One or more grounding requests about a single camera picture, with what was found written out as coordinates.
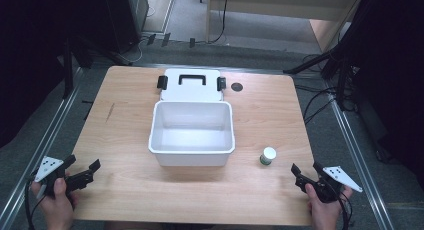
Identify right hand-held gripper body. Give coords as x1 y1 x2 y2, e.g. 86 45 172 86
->
295 165 364 204

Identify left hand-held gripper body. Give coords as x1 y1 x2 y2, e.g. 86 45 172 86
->
34 155 95 198

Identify white bottle with green label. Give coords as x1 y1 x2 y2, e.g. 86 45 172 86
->
259 146 278 167

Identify white storage box with lid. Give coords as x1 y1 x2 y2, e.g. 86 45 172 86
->
147 68 236 168

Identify person's right hand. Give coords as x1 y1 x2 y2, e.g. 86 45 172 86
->
304 183 354 230

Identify person's left hand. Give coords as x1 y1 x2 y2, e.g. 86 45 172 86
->
31 177 80 230

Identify black upright stand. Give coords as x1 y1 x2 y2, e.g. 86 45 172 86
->
62 38 75 100

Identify black tripod stand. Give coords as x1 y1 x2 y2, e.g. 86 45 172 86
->
282 44 361 112

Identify dark curtain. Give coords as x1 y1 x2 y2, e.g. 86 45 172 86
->
336 0 424 181
0 0 111 149

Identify black cabinet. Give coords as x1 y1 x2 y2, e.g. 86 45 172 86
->
101 0 150 55

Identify light wooden furniture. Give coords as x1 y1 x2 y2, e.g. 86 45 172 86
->
204 0 366 54

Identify aluminium floor rail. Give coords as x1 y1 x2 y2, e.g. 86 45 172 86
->
328 96 397 230
0 66 85 226

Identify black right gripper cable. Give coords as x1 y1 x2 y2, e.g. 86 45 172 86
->
335 189 355 230

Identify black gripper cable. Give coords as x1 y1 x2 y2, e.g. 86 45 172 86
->
23 178 46 230
335 189 355 230

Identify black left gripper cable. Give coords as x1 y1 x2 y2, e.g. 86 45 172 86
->
23 178 46 230

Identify black floor cables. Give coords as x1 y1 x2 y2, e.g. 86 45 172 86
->
294 83 338 126

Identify white floor cable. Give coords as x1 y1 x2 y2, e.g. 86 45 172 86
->
116 36 149 66

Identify black hanging cable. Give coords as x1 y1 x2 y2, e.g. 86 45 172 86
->
199 0 231 45

